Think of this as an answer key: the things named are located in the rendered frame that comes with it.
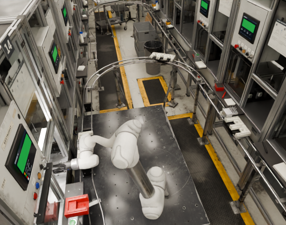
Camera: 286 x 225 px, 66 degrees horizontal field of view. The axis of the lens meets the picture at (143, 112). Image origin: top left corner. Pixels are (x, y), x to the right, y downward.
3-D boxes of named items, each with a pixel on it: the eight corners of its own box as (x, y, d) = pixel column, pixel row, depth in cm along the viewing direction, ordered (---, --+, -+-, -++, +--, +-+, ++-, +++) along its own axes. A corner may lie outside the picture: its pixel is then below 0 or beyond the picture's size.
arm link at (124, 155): (167, 195, 177) (165, 223, 161) (148, 195, 182) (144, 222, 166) (135, 128, 131) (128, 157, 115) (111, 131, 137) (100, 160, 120)
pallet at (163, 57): (149, 61, 344) (149, 55, 338) (153, 57, 354) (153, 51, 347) (172, 64, 333) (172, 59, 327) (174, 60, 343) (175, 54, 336)
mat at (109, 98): (134, 110, 379) (134, 109, 379) (99, 114, 373) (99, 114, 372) (110, 10, 816) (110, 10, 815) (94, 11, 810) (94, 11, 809)
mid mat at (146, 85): (176, 105, 385) (176, 104, 384) (145, 109, 379) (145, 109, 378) (162, 75, 459) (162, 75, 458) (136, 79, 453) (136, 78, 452)
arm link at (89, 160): (81, 172, 177) (80, 156, 184) (100, 168, 178) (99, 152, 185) (77, 167, 168) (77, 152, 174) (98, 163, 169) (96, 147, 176)
